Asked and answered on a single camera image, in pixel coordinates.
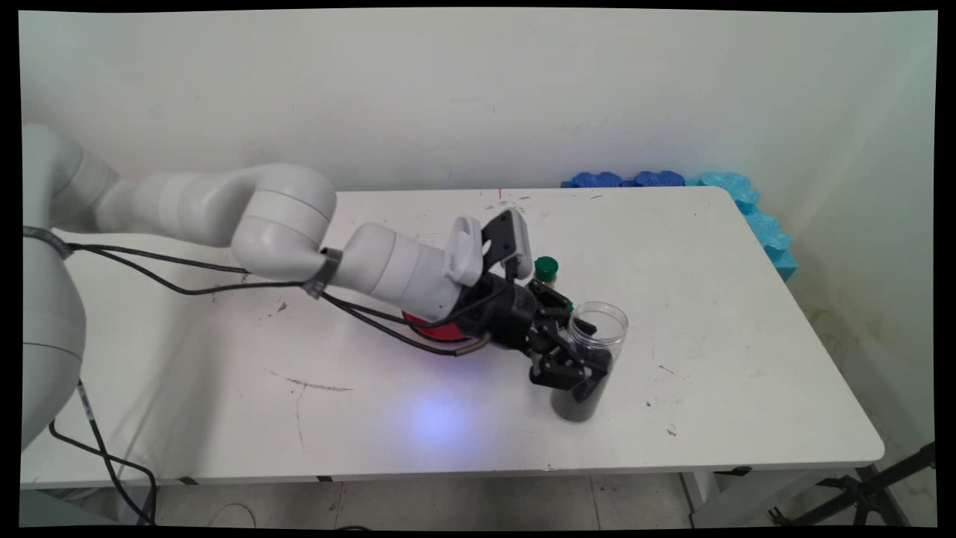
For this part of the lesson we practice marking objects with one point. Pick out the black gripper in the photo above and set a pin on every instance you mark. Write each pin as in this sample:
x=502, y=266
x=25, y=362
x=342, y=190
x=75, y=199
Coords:
x=500, y=314

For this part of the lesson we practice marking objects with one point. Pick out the clear plastic jar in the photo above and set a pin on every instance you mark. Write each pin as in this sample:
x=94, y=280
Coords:
x=616, y=329

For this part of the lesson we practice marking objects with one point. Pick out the black grains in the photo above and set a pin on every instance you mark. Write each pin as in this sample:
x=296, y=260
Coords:
x=575, y=407

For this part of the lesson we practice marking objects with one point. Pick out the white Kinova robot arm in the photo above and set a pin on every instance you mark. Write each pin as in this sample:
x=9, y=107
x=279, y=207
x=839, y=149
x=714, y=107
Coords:
x=284, y=217

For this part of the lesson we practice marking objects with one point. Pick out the red bowl with black rim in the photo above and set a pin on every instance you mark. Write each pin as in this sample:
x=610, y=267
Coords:
x=433, y=331

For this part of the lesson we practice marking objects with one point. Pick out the white table leg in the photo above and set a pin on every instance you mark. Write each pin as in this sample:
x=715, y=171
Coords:
x=702, y=497

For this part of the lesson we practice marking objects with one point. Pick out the light blue foam mat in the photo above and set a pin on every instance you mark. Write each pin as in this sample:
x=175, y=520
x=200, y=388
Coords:
x=762, y=224

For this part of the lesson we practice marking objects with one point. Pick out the black tripod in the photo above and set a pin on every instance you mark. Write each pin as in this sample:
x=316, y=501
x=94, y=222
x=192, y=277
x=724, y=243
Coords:
x=866, y=489

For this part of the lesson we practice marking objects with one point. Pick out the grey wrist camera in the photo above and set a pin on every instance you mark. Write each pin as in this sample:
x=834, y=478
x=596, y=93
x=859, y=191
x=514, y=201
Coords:
x=511, y=239

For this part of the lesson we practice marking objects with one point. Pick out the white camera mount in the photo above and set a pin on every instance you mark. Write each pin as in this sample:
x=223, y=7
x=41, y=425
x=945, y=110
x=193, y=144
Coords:
x=463, y=250

